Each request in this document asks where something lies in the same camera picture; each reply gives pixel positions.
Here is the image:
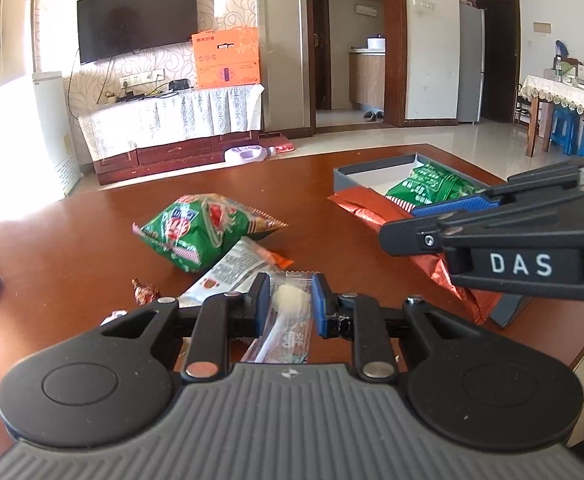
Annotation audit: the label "dark wooden television cabinet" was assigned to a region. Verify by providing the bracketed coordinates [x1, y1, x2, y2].
[93, 132, 293, 186]

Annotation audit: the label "white orange snack packet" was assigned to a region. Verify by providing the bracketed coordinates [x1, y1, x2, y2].
[177, 238, 295, 309]

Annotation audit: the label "green red snack bag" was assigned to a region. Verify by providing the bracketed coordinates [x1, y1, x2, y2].
[132, 193, 289, 274]

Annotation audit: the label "white lace cloth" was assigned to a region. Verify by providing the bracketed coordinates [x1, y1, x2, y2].
[77, 84, 265, 161]

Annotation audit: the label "white boxes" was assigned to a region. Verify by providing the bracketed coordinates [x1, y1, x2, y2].
[562, 60, 584, 86]

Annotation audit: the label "orange gift box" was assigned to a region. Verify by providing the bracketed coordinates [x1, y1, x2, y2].
[191, 27, 261, 91]

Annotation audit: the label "purple white detergent bottle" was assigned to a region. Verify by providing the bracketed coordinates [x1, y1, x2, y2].
[223, 145, 277, 166]

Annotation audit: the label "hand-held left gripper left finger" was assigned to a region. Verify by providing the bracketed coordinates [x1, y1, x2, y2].
[101, 273, 273, 381]

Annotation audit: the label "black flat television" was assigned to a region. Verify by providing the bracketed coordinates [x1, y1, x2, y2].
[77, 0, 197, 66]

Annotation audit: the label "clear white snack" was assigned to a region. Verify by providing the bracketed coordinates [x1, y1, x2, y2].
[242, 270, 323, 365]

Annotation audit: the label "white wall socket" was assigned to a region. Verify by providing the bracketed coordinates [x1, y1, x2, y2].
[119, 69, 165, 86]

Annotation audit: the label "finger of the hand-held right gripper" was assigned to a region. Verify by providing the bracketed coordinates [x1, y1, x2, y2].
[379, 210, 492, 257]
[412, 150, 584, 219]

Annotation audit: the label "green packet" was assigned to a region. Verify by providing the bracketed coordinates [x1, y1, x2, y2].
[386, 157, 487, 211]

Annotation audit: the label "brown foil candy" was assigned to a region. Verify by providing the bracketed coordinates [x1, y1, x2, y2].
[132, 278, 161, 307]

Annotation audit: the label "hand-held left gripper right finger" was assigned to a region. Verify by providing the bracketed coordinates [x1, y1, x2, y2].
[312, 274, 472, 381]

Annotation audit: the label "red foil snack packet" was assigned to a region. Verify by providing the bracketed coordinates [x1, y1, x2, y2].
[328, 186, 502, 325]

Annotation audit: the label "wooden kitchen counter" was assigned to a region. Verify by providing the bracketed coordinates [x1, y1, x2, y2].
[348, 49, 387, 111]

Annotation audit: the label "grey cardboard box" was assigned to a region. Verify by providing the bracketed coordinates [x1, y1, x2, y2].
[333, 152, 535, 328]

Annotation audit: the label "silver refrigerator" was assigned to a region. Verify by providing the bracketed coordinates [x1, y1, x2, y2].
[458, 2, 486, 125]

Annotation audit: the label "dark brown door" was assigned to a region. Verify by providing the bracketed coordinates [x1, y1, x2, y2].
[474, 0, 520, 123]

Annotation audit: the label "brown door with handle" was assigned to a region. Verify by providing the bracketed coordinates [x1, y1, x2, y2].
[314, 0, 333, 111]

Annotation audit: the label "dining table with lace cloth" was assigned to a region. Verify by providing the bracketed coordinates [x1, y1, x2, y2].
[519, 75, 584, 158]

